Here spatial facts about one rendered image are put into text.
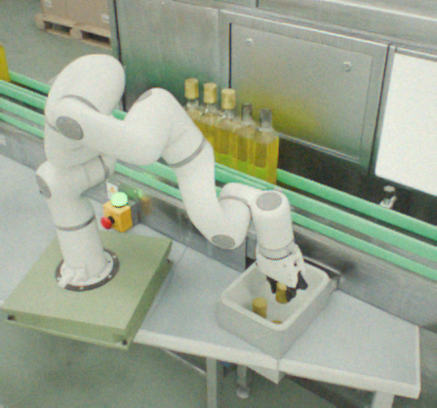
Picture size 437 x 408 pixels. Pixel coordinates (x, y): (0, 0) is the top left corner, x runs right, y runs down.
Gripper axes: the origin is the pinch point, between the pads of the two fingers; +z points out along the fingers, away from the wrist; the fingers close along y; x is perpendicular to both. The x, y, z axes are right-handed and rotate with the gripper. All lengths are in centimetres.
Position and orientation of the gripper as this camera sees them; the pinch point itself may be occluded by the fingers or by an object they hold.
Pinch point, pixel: (283, 288)
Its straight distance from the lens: 132.6
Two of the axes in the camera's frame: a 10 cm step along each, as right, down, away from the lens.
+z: 1.7, 7.1, 6.9
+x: -6.1, 6.2, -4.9
